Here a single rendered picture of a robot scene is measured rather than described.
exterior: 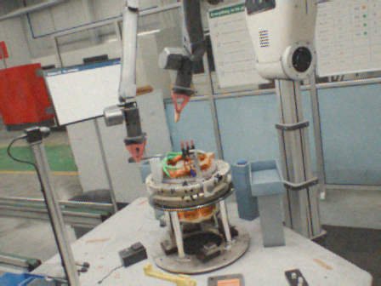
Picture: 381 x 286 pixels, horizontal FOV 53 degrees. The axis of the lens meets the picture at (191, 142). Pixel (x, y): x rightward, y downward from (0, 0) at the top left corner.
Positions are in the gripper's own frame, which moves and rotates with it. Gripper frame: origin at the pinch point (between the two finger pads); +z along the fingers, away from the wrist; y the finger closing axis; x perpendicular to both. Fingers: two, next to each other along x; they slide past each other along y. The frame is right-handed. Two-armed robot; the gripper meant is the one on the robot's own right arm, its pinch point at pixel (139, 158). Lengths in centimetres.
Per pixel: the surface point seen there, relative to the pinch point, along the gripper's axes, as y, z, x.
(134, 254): 7.3, 35.6, -5.6
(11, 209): -82, 48, -114
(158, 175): 8.7, 4.5, 8.6
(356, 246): -117, 110, 112
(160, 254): 6.4, 37.1, 4.1
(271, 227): 5, 29, 47
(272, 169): -11, 13, 50
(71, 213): -58, 44, -61
